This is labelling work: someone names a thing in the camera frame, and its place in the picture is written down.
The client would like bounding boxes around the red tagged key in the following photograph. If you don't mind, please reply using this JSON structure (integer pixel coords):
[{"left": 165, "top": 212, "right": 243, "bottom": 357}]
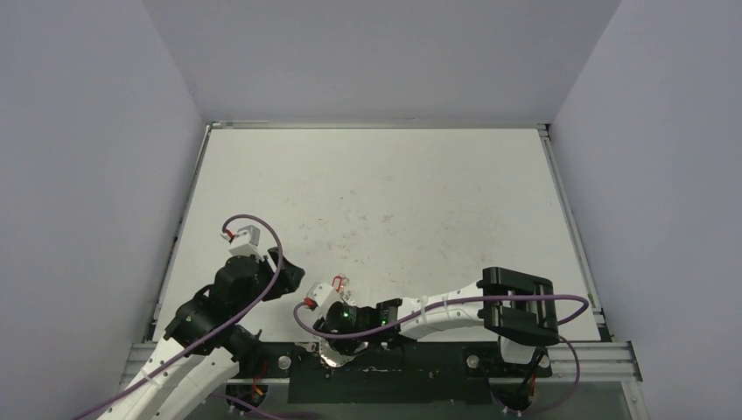
[{"left": 331, "top": 275, "right": 349, "bottom": 292}]

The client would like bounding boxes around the metal key holder ring plate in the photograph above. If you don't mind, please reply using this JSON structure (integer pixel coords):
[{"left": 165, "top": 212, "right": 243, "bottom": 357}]
[{"left": 304, "top": 283, "right": 371, "bottom": 368}]

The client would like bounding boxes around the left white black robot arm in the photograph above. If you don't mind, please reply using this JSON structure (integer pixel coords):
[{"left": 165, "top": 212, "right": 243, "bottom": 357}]
[{"left": 101, "top": 248, "right": 305, "bottom": 419}]

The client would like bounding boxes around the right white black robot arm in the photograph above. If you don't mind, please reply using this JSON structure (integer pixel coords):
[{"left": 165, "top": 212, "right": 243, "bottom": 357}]
[{"left": 304, "top": 267, "right": 559, "bottom": 375}]

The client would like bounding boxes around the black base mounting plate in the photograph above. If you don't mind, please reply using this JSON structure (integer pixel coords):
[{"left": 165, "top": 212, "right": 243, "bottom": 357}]
[{"left": 224, "top": 341, "right": 552, "bottom": 405}]

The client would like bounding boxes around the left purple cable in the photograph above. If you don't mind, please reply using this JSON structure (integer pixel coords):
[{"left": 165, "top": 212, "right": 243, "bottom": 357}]
[{"left": 69, "top": 214, "right": 320, "bottom": 420}]

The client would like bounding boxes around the purple cable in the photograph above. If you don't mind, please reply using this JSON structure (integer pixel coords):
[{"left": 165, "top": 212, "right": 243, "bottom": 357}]
[
  {"left": 69, "top": 214, "right": 320, "bottom": 420},
  {"left": 292, "top": 294, "right": 592, "bottom": 417}
]

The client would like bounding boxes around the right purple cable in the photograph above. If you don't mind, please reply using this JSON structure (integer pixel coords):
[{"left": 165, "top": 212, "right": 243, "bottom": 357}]
[{"left": 292, "top": 294, "right": 592, "bottom": 417}]

